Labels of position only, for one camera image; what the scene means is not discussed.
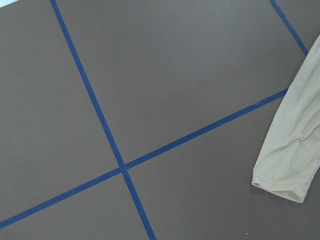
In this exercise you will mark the cream long-sleeve printed shirt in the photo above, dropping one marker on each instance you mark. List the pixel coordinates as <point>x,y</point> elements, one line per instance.
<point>290,155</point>

